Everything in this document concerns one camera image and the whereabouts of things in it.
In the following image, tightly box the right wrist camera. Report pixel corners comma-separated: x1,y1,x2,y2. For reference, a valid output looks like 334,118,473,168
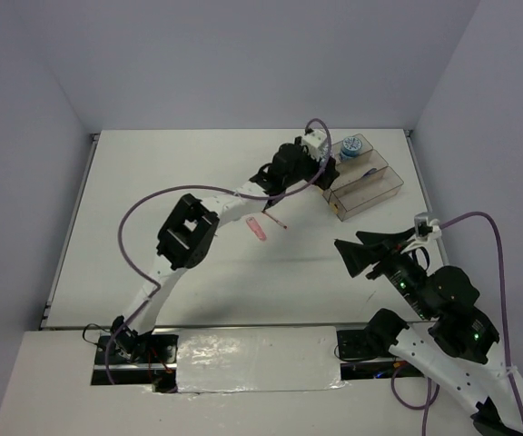
406,213,441,251

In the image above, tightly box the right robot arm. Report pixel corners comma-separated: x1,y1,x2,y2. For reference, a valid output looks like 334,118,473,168
334,226,523,435

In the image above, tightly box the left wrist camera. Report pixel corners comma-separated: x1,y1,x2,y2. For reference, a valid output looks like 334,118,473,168
301,130,328,164

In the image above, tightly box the blue round jar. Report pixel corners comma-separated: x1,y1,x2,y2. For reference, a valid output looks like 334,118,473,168
339,136,363,162

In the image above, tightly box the back transparent brown tray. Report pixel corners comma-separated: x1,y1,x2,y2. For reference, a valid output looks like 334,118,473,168
332,134,373,170

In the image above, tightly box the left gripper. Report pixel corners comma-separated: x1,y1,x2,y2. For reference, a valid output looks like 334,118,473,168
281,145,338,189

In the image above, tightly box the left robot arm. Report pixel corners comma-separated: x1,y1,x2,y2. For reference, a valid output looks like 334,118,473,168
104,134,339,362

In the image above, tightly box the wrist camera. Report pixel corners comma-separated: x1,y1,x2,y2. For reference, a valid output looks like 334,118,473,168
301,130,328,164
406,213,441,251

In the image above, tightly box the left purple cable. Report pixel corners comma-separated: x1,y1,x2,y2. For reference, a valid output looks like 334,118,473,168
106,118,335,385

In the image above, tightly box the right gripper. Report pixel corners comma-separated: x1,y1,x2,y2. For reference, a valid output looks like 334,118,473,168
331,224,433,317

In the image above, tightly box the silver taped plate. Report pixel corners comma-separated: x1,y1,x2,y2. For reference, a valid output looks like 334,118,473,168
176,326,344,393

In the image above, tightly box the blue pen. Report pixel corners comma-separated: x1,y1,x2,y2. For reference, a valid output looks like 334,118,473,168
361,168,378,178

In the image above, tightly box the pink correction tape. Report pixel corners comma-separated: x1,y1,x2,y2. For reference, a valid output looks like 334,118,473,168
245,216,267,242

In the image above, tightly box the red pen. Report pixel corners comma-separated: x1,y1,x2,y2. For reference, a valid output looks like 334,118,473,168
262,211,288,230

